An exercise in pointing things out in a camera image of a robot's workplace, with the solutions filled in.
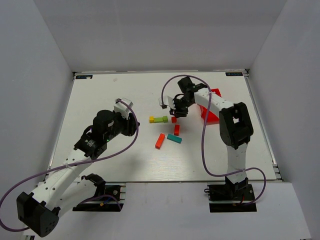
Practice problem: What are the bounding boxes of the long green wood block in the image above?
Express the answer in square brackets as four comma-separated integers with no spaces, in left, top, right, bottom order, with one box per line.
[153,117,164,123]

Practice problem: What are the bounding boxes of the red plastic bin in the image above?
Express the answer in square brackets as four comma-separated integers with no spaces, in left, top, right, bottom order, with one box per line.
[197,87,223,125]

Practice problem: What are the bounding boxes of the yellow wood cube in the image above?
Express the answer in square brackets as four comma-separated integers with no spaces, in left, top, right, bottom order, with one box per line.
[149,116,155,123]

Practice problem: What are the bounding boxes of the small green wood cube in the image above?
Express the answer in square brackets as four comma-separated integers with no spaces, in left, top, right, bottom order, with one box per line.
[162,116,168,123]

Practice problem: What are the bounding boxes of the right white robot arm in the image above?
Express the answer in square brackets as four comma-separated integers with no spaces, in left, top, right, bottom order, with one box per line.
[167,74,254,200]

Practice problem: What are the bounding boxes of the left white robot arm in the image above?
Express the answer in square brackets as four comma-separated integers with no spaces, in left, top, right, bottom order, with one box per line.
[16,106,139,238]

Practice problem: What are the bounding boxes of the short red wood block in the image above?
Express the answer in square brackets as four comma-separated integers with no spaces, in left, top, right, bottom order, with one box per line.
[174,124,180,136]

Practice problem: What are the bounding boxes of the teal long wood block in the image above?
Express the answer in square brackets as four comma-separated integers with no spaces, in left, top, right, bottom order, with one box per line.
[167,134,182,144]

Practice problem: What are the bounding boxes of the long red wood block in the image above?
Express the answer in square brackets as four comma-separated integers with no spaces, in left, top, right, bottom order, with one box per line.
[155,133,166,150]

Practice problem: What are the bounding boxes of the small red wood cube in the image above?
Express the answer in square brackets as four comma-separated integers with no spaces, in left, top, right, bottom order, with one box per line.
[171,116,177,123]

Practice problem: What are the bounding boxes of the left blue corner label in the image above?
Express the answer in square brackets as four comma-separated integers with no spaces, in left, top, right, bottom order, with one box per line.
[75,75,93,80]

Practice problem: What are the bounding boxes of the blue corner label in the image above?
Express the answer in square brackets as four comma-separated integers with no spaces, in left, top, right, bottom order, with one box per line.
[225,72,243,77]
[75,75,93,80]

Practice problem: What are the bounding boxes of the right blue corner label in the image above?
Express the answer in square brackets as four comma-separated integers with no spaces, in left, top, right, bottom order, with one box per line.
[225,72,243,77]

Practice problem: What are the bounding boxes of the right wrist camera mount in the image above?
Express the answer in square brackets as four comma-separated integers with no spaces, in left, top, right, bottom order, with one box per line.
[158,95,176,110]

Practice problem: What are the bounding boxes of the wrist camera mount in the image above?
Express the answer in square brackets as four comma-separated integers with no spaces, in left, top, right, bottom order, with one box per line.
[113,98,134,120]
[158,95,176,110]

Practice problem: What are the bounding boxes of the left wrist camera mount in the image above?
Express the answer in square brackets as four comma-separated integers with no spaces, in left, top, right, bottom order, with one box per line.
[113,98,134,120]

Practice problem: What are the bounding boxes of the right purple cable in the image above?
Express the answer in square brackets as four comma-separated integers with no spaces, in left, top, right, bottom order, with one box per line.
[160,74,267,206]

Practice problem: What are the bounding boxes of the purple cable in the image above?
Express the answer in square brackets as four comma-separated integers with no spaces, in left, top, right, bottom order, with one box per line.
[160,74,267,206]
[0,98,140,232]

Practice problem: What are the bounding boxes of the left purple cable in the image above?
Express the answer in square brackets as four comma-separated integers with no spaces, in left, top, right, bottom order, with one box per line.
[0,98,140,232]

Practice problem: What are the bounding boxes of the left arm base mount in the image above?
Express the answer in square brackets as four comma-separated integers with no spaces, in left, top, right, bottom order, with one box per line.
[72,173,126,212]

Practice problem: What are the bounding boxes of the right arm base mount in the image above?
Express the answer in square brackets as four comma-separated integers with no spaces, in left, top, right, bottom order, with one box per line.
[204,184,257,213]

